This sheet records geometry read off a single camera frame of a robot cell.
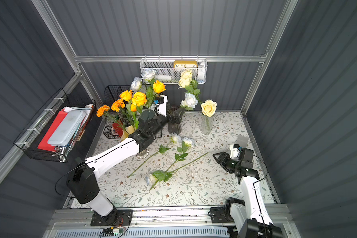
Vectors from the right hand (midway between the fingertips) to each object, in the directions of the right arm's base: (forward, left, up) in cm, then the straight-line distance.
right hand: (219, 157), depth 81 cm
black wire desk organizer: (+51, +75, +5) cm, 91 cm away
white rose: (+18, +26, -8) cm, 33 cm away
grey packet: (+19, -21, -11) cm, 30 cm away
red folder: (-4, +84, +18) cm, 86 cm away
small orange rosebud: (+17, +46, +21) cm, 53 cm away
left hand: (+14, +22, +25) cm, 36 cm away
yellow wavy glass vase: (+12, +52, +8) cm, 54 cm away
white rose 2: (+15, +18, -8) cm, 25 cm away
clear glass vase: (+29, +4, -6) cm, 30 cm away
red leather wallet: (+23, +67, -5) cm, 71 cm away
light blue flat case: (+1, +76, +21) cm, 78 cm away
